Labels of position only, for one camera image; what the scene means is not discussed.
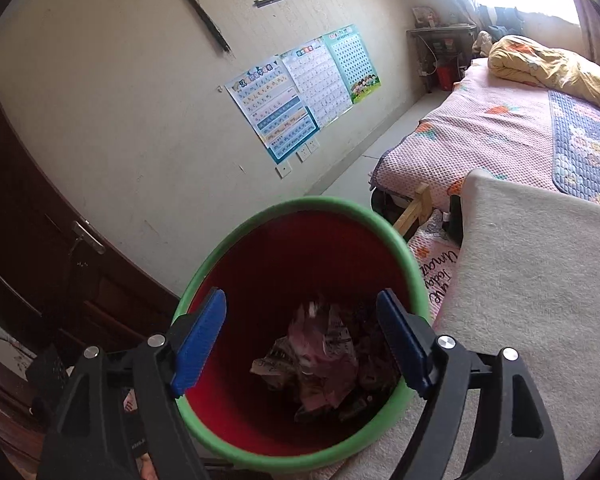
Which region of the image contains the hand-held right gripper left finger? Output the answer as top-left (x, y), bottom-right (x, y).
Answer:
top-left (36, 287), bottom-right (227, 480)

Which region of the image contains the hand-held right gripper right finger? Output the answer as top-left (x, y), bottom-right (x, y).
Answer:
top-left (376, 287), bottom-right (565, 480)

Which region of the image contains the pink drink carton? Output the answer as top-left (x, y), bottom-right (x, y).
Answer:
top-left (287, 302), bottom-right (361, 411)

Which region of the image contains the red bin with green rim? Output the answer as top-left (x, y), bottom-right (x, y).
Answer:
top-left (172, 196), bottom-right (433, 471)

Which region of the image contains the dark wooden door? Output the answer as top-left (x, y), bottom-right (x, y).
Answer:
top-left (0, 71), bottom-right (181, 461)

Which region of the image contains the pink bed sheet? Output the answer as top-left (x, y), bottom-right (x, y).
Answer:
top-left (369, 57), bottom-right (600, 211)

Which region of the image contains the blue quilted mat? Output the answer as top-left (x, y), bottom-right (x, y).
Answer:
top-left (547, 90), bottom-right (600, 211)

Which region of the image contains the white cloth bundle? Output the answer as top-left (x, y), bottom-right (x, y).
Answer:
top-left (471, 30), bottom-right (495, 57)

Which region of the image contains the dark side table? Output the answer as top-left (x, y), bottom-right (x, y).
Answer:
top-left (406, 25), bottom-right (478, 93)

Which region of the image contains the yellow quilt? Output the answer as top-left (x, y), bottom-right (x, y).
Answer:
top-left (487, 35), bottom-right (600, 113)

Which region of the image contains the dark blue clothes pile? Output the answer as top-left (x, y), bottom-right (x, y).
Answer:
top-left (477, 5), bottom-right (526, 38)

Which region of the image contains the wooden bed frame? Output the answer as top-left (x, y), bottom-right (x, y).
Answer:
top-left (392, 182), bottom-right (433, 238)

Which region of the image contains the blue alphabet wall poster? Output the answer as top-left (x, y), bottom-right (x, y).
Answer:
top-left (225, 62), bottom-right (320, 165)

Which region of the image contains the white chart wall poster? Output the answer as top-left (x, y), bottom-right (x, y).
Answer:
top-left (280, 44), bottom-right (353, 130)

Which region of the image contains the green number wall poster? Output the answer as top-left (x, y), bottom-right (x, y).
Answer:
top-left (322, 24), bottom-right (382, 105)

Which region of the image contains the black hanging wall strap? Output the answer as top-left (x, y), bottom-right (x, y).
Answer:
top-left (162, 0), bottom-right (232, 55)

